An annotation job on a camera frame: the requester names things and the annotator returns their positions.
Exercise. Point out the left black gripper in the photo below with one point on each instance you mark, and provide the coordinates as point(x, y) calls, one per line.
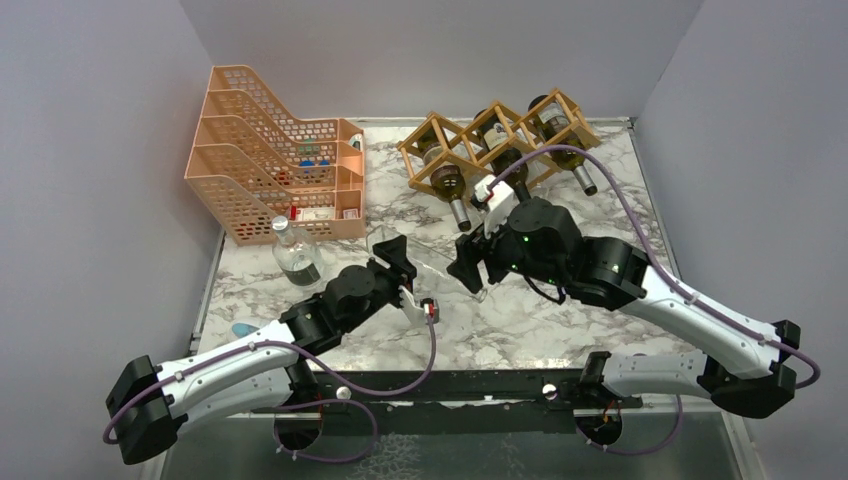
point(394, 252)

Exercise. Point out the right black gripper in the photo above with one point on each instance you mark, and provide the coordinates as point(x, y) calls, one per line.
point(470, 248)

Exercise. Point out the green wine bottle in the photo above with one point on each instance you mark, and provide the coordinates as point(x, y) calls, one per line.
point(493, 134)
point(446, 180)
point(550, 121)

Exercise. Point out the small clear bottle silver cap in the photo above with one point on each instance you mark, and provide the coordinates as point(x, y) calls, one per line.
point(296, 253)

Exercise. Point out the green wine bottle back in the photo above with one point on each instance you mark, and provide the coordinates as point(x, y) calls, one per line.
point(493, 134)

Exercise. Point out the green wine bottle front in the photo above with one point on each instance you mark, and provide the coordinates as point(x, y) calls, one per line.
point(550, 121)

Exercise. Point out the round clear glass bottle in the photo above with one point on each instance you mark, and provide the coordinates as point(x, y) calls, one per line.
point(433, 279)

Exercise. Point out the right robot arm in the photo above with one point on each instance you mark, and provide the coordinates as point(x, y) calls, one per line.
point(738, 363)

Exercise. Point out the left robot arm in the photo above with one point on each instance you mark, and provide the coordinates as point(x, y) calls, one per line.
point(150, 405)

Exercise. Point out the wooden wine rack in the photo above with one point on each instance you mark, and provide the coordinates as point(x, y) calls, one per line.
point(464, 148)

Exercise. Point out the plastic water bottle blue label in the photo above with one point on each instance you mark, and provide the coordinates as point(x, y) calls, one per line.
point(241, 330)

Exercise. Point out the white packaged item in organizer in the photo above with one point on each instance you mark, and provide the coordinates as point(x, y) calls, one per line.
point(315, 214)

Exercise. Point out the orange plastic file organizer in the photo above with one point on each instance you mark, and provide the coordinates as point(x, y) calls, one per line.
point(253, 160)

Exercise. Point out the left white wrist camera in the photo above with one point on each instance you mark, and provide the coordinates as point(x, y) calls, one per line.
point(419, 312)

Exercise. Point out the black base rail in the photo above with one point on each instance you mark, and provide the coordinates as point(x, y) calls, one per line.
point(460, 402)

